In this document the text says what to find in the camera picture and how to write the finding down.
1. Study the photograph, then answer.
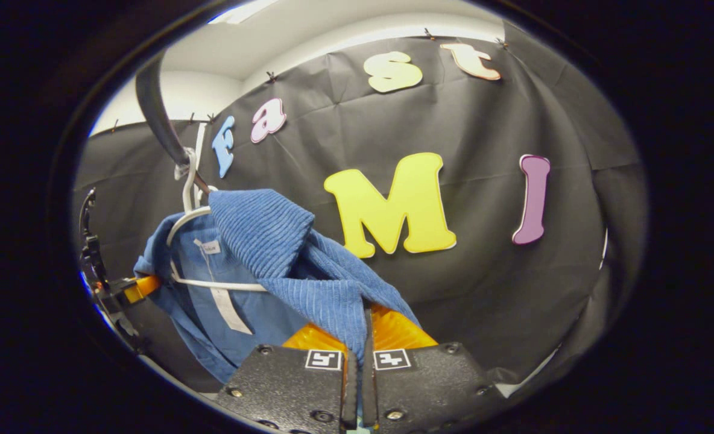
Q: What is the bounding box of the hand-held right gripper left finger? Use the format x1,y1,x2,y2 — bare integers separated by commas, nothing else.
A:
215,322,359,434

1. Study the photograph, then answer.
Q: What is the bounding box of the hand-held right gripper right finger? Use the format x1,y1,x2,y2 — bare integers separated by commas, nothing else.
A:
362,301,510,432

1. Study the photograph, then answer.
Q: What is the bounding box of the black clothes rack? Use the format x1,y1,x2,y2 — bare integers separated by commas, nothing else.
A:
135,51,211,195

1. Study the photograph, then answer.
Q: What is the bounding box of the blue corduroy jacket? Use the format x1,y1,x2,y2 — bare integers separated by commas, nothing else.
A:
133,189,421,385

